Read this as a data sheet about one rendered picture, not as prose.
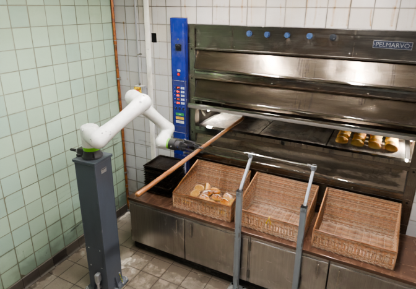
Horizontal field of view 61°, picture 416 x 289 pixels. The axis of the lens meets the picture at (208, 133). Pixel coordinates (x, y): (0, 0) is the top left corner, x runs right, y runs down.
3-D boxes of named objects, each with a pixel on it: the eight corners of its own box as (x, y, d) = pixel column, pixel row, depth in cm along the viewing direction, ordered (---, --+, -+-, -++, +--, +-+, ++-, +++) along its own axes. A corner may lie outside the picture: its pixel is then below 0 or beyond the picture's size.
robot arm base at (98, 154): (65, 156, 262) (64, 148, 260) (79, 148, 275) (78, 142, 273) (93, 161, 252) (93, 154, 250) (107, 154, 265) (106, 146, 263)
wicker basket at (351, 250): (322, 215, 302) (325, 185, 293) (395, 233, 278) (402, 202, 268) (309, 247, 262) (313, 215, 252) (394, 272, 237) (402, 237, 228)
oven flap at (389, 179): (195, 151, 344) (199, 130, 344) (403, 194, 268) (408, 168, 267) (193, 151, 340) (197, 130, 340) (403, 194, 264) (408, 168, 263)
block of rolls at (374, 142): (343, 122, 346) (344, 117, 344) (398, 130, 326) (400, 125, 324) (333, 143, 295) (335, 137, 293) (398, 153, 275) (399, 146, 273)
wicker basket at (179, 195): (197, 184, 353) (197, 158, 344) (251, 196, 330) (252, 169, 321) (171, 207, 312) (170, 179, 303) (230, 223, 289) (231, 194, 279)
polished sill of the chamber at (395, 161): (198, 127, 342) (198, 124, 341) (409, 164, 266) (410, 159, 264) (195, 129, 337) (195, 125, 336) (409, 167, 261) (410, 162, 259)
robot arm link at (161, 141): (156, 149, 295) (150, 143, 286) (162, 137, 300) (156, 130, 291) (170, 152, 289) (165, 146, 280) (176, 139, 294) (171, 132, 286)
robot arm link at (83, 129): (86, 155, 249) (84, 129, 243) (79, 148, 261) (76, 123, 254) (104, 150, 256) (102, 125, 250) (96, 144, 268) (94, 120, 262)
